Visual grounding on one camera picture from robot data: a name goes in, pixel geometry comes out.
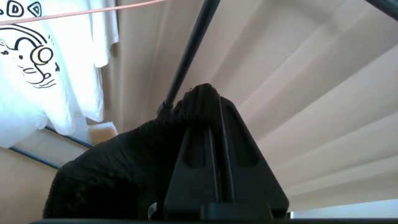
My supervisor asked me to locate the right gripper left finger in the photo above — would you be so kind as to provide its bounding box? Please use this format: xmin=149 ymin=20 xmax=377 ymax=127
xmin=164 ymin=124 xmax=222 ymax=219

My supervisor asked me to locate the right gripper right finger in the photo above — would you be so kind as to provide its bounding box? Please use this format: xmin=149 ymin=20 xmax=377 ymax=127
xmin=217 ymin=96 xmax=290 ymax=219

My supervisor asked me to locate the black garment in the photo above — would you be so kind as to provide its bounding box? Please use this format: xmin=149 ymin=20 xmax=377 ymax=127
xmin=42 ymin=83 xmax=223 ymax=220

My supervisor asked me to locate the white garment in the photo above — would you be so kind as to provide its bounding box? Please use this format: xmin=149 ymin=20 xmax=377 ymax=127
xmin=0 ymin=0 xmax=119 ymax=149

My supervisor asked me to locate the pink clothes hanger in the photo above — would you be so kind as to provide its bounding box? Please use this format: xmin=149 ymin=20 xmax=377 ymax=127
xmin=0 ymin=0 xmax=167 ymax=26

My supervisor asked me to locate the black clothes rack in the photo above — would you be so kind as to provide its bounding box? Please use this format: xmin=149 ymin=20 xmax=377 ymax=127
xmin=9 ymin=0 xmax=398 ymax=170

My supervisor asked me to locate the beige curtain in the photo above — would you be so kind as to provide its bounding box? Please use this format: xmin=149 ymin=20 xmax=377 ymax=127
xmin=86 ymin=0 xmax=398 ymax=212

